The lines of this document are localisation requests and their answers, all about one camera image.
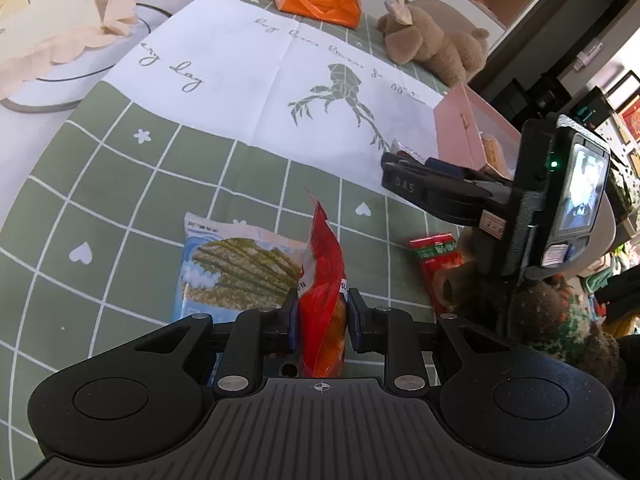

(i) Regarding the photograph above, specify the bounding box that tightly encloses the black side shelf unit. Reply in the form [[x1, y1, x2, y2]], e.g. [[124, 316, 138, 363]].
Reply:
[[570, 85, 640, 181]]

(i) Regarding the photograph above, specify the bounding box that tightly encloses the white wall device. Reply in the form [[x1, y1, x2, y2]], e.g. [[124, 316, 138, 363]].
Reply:
[[575, 40, 603, 68]]

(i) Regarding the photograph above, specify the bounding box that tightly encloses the clear packet with printed label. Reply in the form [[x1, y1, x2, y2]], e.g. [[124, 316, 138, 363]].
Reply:
[[392, 139, 427, 162]]

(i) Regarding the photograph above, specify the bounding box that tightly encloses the person's right hand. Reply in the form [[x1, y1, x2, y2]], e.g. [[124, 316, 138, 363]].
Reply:
[[431, 227, 501, 311]]

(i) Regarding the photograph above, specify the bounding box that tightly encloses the red framed picture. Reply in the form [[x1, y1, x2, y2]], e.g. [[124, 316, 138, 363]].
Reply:
[[615, 72, 640, 141]]

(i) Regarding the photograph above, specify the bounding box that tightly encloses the white round turntable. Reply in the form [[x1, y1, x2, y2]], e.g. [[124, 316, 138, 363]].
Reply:
[[0, 2, 173, 113]]

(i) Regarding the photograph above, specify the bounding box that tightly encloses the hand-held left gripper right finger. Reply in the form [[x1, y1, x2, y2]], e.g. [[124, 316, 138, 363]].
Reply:
[[346, 287, 506, 395]]

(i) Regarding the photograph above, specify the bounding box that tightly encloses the yellow pastry packet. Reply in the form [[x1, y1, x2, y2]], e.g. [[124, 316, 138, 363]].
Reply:
[[480, 132, 506, 168]]

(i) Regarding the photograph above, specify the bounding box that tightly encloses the black water dispenser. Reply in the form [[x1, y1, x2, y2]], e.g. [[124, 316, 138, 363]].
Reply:
[[500, 72, 571, 126]]

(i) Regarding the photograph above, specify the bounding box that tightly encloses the peach lace trimmed cloth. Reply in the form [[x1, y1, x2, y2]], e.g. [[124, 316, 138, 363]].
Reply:
[[0, 0, 151, 101]]

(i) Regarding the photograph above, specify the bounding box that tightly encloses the blue snack packet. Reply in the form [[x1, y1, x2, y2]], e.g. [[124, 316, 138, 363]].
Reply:
[[172, 211, 308, 328]]

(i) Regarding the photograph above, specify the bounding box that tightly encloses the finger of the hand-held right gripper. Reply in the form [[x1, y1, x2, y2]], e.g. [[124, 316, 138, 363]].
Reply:
[[397, 156, 512, 188], [381, 155, 513, 227]]

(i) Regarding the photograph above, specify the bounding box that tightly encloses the large red snack packet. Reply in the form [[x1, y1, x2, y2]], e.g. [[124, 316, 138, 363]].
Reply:
[[299, 187, 351, 378]]

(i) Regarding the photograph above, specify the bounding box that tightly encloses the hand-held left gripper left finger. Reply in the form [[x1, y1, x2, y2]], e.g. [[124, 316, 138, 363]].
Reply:
[[135, 287, 302, 395]]

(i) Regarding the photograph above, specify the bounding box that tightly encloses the green checked tablecloth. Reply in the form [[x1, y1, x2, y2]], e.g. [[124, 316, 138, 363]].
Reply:
[[0, 0, 501, 386]]

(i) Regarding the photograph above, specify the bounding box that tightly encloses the brown plush toy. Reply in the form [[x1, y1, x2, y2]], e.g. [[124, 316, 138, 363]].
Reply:
[[376, 0, 491, 87]]

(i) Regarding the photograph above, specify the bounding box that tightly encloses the small red snack packet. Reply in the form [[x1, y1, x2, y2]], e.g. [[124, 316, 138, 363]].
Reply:
[[409, 232, 468, 318]]

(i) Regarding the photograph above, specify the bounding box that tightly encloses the pink cardboard box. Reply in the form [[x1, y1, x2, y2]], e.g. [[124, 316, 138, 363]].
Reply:
[[432, 82, 523, 181]]

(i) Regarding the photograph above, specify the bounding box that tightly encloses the white printed paper sheet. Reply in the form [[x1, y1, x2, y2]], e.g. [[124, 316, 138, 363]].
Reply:
[[102, 0, 446, 191]]

